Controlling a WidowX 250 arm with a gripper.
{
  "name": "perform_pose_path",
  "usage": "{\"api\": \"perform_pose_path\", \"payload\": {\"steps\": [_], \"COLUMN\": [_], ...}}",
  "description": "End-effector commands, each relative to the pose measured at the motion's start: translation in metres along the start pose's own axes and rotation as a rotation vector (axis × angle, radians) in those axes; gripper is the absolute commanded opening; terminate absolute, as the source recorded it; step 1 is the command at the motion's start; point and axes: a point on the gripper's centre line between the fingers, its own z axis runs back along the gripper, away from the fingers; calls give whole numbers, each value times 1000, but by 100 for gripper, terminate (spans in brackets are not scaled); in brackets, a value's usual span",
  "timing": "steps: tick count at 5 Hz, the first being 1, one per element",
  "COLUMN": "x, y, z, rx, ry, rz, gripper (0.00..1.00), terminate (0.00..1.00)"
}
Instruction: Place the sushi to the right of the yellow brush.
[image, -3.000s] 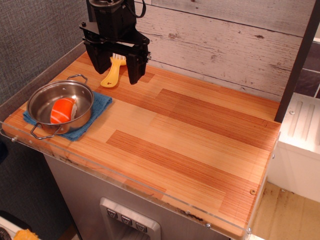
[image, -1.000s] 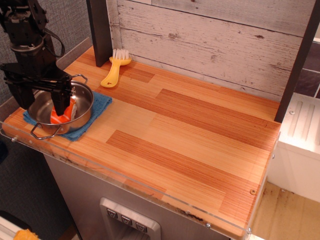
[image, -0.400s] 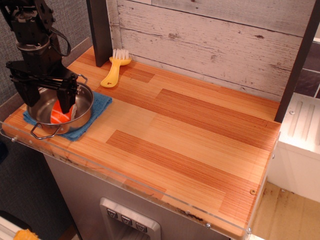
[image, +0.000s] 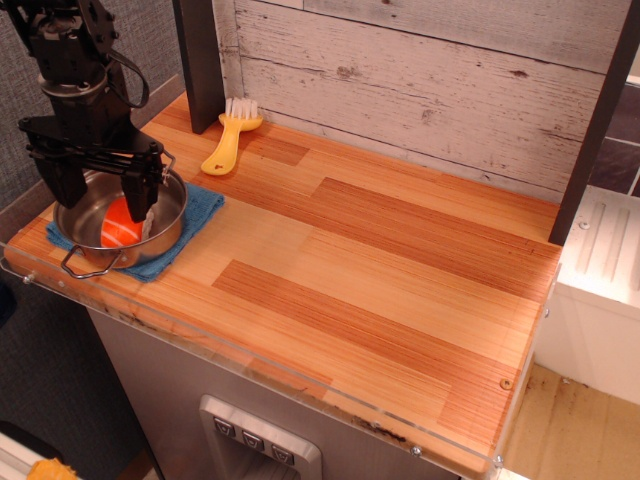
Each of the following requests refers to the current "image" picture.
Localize blue folded cloth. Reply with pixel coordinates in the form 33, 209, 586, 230
46, 178, 225, 283

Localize dark upright post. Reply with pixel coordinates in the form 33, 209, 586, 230
173, 0, 225, 134
548, 0, 639, 246

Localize orange salmon sushi toy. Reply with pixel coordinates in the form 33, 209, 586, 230
100, 197, 154, 248

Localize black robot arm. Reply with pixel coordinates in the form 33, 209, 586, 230
1, 1, 169, 221

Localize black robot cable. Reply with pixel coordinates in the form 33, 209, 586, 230
105, 48, 151, 110

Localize dark left upright post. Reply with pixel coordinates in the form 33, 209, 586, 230
173, 0, 225, 134

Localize stainless steel pot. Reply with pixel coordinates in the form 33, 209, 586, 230
47, 165, 189, 279

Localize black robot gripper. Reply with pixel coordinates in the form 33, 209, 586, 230
18, 79, 167, 222

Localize dark right upright post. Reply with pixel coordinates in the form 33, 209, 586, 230
548, 0, 639, 246

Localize yellow brush white bristles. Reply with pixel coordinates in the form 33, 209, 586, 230
201, 98, 263, 176

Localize silver dispenser panel with buttons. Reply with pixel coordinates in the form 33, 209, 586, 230
199, 395, 323, 479

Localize white cabinet at right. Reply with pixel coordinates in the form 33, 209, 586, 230
534, 187, 639, 403

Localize clear acrylic edge guard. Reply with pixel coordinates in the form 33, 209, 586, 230
7, 231, 560, 479

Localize yellow object bottom left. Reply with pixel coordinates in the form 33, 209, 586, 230
26, 459, 78, 480

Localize grey toy fridge cabinet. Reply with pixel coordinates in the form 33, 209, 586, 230
89, 310, 453, 479

